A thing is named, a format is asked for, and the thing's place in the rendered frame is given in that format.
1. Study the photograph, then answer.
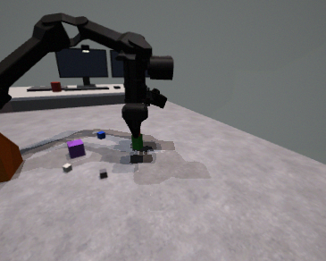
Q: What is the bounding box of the green block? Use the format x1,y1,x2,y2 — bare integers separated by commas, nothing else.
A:
132,141,143,150
131,133,143,144

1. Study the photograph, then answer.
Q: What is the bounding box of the purple cube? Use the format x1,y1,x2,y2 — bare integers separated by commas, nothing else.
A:
67,139,86,159

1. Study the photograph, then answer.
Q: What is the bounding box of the small white block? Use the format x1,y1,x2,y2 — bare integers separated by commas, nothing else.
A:
63,164,72,172

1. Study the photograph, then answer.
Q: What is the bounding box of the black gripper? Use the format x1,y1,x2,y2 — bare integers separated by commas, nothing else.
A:
121,79,148,139

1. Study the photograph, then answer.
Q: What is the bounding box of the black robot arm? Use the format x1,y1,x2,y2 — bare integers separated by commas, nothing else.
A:
0,13,174,110

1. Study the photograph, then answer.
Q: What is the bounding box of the small blue block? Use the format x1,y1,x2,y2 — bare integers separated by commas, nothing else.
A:
96,131,105,139

